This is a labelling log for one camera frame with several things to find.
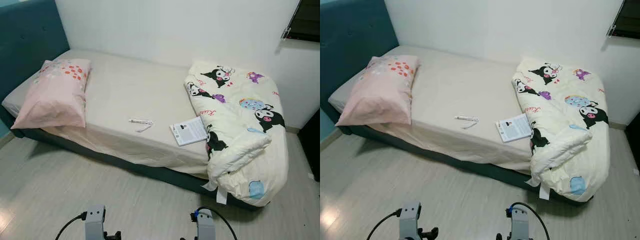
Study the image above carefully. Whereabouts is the white paperback book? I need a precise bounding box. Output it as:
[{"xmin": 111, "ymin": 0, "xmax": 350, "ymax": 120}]
[
  {"xmin": 169, "ymin": 116, "xmax": 208, "ymax": 147},
  {"xmin": 495, "ymin": 113, "xmax": 533, "ymax": 144}
]

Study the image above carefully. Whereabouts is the cream cartoon print duvet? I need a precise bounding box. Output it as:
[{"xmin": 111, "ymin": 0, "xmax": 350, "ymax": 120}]
[
  {"xmin": 511, "ymin": 56, "xmax": 610, "ymax": 203},
  {"xmin": 183, "ymin": 59, "xmax": 289, "ymax": 207}
]

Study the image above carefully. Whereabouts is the pink flowered pillow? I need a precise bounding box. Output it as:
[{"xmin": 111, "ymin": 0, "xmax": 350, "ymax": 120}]
[
  {"xmin": 11, "ymin": 58, "xmax": 92, "ymax": 130},
  {"xmin": 335, "ymin": 54, "xmax": 420, "ymax": 127}
]

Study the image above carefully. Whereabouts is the cream sheeted bed mattress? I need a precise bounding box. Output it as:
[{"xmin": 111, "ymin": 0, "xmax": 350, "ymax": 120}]
[
  {"xmin": 1, "ymin": 48, "xmax": 288, "ymax": 203},
  {"xmin": 327, "ymin": 45, "xmax": 608, "ymax": 200}
]

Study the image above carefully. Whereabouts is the teal padded headboard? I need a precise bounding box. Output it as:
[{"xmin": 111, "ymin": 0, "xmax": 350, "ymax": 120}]
[
  {"xmin": 320, "ymin": 0, "xmax": 400, "ymax": 142},
  {"xmin": 0, "ymin": 0, "xmax": 71, "ymax": 139}
]

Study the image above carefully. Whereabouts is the dark window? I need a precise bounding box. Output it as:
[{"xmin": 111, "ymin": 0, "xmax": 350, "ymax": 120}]
[
  {"xmin": 613, "ymin": 0, "xmax": 640, "ymax": 40},
  {"xmin": 288, "ymin": 0, "xmax": 321, "ymax": 43}
]

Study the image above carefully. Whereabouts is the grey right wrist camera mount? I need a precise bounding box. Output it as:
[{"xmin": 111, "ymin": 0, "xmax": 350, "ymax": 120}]
[
  {"xmin": 506, "ymin": 205, "xmax": 532, "ymax": 240},
  {"xmin": 190, "ymin": 208, "xmax": 217, "ymax": 240}
]

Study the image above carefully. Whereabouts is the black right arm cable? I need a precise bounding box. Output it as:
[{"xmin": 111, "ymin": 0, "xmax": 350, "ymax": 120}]
[
  {"xmin": 510, "ymin": 202, "xmax": 551, "ymax": 240},
  {"xmin": 196, "ymin": 206, "xmax": 239, "ymax": 240}
]

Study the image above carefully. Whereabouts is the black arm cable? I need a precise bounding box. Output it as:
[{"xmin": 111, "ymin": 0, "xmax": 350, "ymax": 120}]
[
  {"xmin": 55, "ymin": 212, "xmax": 87, "ymax": 240},
  {"xmin": 510, "ymin": 202, "xmax": 551, "ymax": 240},
  {"xmin": 196, "ymin": 206, "xmax": 239, "ymax": 240},
  {"xmin": 366, "ymin": 209, "xmax": 402, "ymax": 240}
]

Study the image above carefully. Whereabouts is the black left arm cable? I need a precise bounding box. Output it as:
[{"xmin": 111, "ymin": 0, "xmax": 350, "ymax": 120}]
[
  {"xmin": 55, "ymin": 212, "xmax": 87, "ymax": 240},
  {"xmin": 366, "ymin": 209, "xmax": 402, "ymax": 240}
]

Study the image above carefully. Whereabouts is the teal bed frame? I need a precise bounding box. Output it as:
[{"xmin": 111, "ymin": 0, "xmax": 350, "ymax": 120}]
[
  {"xmin": 10, "ymin": 122, "xmax": 262, "ymax": 211},
  {"xmin": 337, "ymin": 120, "xmax": 594, "ymax": 207}
]

